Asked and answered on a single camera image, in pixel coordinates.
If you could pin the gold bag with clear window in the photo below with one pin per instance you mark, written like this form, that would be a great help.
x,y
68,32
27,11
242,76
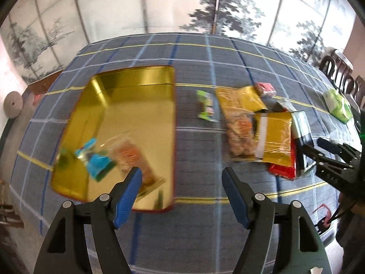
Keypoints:
x,y
239,120

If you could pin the gold metal tray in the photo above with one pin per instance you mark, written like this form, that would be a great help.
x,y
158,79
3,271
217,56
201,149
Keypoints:
x,y
137,114

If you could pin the grey plaid tablecloth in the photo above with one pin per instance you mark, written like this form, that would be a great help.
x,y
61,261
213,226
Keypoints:
x,y
199,154

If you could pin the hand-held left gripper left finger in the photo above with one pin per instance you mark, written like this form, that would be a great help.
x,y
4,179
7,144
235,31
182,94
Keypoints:
x,y
128,197

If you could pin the person's right forearm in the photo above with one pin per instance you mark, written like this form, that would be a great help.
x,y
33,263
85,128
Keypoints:
x,y
352,234

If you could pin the blue snack packet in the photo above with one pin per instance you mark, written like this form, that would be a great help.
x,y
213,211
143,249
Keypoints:
x,y
95,161

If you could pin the small green snack packet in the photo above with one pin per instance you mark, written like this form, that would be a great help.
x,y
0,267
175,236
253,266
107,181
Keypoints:
x,y
206,105

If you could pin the round stone disc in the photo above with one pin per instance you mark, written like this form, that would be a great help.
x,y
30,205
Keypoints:
x,y
12,104

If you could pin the painted folding screen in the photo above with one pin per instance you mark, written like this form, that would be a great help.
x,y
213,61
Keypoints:
x,y
114,5

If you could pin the gold packet with white stripe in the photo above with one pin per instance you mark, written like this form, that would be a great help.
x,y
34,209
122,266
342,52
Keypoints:
x,y
278,139

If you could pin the small red snack packet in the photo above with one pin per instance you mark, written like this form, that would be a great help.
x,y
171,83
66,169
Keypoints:
x,y
265,89

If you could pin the clear bag of orange snacks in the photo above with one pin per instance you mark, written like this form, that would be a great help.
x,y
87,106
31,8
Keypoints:
x,y
134,157

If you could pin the dark carved chair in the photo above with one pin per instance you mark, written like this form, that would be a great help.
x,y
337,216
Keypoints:
x,y
336,65
358,91

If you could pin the green snack bag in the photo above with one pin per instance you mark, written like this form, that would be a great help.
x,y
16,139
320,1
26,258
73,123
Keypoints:
x,y
338,105

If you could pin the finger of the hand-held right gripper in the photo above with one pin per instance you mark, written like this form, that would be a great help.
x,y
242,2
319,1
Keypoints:
x,y
328,145
330,171

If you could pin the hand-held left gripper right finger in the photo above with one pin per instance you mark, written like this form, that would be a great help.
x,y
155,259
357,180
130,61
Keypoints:
x,y
236,198

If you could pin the black and silver packet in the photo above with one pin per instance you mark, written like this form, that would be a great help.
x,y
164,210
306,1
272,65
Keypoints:
x,y
302,128

